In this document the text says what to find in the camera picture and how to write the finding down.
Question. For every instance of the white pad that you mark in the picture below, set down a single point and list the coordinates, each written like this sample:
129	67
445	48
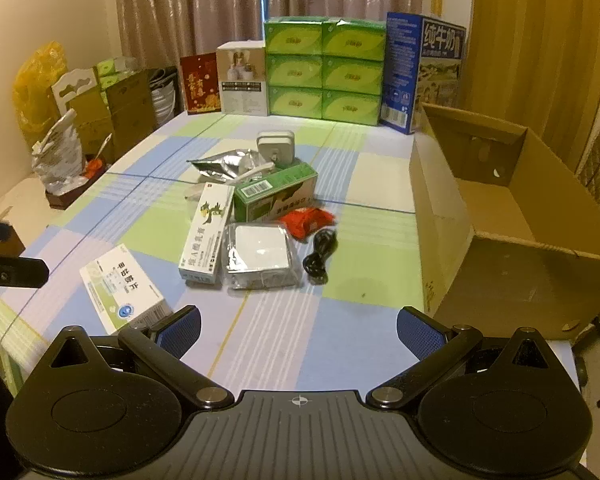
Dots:
260	252

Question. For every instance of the red snack packet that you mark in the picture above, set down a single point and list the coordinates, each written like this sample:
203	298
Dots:
305	220

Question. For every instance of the checked cloth covered desktop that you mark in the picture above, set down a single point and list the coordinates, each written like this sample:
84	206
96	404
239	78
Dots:
280	340

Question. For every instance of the small orange object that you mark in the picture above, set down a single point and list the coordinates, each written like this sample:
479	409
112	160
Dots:
96	165

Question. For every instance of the white green medicine box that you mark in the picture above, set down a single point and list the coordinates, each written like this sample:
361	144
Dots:
115	285

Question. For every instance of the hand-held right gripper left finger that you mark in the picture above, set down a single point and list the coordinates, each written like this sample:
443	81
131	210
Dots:
182	332

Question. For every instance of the silver foil pouch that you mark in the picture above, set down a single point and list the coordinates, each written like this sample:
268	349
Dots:
220	167

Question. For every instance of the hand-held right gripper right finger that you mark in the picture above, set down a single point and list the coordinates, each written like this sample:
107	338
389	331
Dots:
417	335

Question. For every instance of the blue milk carton case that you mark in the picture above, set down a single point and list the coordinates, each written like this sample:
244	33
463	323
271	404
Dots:
405	70

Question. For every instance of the white product box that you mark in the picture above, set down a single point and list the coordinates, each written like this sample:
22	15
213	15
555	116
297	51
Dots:
242	90

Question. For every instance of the white square device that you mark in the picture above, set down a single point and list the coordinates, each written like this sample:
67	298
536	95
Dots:
275	147

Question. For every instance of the red greeting card box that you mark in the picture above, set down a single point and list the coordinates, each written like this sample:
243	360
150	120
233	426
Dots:
200	85

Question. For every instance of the dark wooden tray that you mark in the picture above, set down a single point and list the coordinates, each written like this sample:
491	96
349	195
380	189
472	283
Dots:
65	197

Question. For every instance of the brown cardboard box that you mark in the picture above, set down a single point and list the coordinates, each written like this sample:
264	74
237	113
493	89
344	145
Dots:
505	280

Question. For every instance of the white plastic spoon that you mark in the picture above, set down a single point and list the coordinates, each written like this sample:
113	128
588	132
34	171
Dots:
252	172

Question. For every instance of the light green tissue pack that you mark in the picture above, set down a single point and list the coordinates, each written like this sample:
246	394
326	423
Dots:
112	66
109	83

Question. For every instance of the dark brown gift carton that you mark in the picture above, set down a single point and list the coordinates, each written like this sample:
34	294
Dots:
130	110

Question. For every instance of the wooden door panel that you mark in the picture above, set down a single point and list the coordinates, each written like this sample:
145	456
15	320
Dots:
530	35

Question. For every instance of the stack of green tissue packs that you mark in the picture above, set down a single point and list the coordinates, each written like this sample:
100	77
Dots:
325	65

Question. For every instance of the white cutout cardboard flap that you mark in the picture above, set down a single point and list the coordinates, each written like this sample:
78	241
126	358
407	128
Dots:
72	82

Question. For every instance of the yellow plastic bag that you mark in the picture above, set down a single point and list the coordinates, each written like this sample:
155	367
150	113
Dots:
35	85

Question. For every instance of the green carton box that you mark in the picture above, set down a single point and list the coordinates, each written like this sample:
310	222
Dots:
275	195

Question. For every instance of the white plastic bag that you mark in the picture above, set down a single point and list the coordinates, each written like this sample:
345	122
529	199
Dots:
60	155

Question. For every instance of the tan cardboard carton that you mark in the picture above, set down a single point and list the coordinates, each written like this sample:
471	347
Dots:
90	120

